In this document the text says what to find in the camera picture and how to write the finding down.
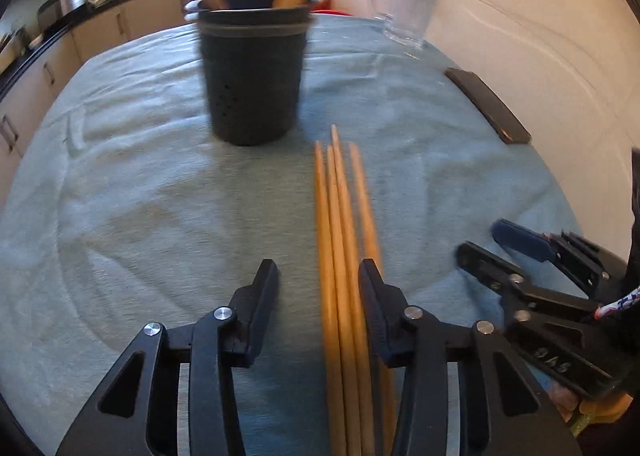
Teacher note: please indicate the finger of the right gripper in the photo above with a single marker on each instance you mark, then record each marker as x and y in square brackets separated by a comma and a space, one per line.
[510, 235]
[487, 268]

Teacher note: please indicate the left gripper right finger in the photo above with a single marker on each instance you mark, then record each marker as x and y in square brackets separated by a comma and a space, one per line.
[465, 390]

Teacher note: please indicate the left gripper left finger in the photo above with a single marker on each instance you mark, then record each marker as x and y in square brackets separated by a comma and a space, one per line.
[134, 409]

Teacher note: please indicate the right hand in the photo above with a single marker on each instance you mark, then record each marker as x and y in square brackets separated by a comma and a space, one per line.
[581, 412]

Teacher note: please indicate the black smartphone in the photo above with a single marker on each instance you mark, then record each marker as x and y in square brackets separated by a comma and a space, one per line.
[505, 124]

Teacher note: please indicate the teal table cloth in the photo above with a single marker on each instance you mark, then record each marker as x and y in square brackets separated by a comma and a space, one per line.
[126, 209]

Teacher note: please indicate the clear glass pitcher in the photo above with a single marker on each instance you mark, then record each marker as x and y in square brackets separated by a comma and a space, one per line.
[405, 21]

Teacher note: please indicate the dark perforated utensil holder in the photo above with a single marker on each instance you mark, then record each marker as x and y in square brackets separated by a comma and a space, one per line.
[253, 58]

